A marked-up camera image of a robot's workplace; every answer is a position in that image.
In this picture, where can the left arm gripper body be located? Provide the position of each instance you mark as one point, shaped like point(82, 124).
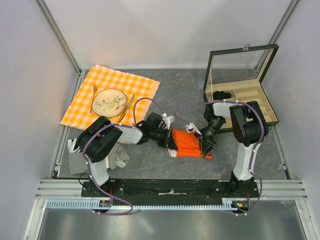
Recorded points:
point(163, 139)

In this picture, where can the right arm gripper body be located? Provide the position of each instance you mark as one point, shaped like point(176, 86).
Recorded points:
point(208, 134)

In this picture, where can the orange boxer underwear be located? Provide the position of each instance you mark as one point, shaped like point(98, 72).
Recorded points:
point(187, 144)

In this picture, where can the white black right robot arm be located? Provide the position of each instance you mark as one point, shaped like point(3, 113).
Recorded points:
point(249, 128)

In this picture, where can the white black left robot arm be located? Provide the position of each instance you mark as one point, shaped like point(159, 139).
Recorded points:
point(101, 138)

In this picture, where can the black rolled underwear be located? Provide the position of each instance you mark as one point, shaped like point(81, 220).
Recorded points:
point(221, 95)

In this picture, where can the white grey underwear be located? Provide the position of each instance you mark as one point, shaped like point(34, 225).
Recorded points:
point(117, 157)

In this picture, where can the grey underwear pile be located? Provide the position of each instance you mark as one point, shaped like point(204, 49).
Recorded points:
point(76, 163)

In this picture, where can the gold table knife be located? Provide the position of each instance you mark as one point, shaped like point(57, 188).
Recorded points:
point(127, 107)

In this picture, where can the black compartment storage box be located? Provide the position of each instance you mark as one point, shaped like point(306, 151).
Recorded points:
point(241, 71)

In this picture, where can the beige decorated plate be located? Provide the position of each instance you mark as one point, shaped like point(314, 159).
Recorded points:
point(109, 102)

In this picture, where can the gold fork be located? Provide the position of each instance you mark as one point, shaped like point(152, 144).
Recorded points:
point(95, 88)

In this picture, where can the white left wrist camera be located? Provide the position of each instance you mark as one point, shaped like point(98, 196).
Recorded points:
point(167, 120)

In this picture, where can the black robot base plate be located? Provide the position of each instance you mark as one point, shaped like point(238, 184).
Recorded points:
point(124, 188)

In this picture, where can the grey slotted cable duct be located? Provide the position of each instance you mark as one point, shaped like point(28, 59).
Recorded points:
point(90, 204)

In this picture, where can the aluminium frame rail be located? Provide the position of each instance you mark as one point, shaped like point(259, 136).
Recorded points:
point(266, 189)

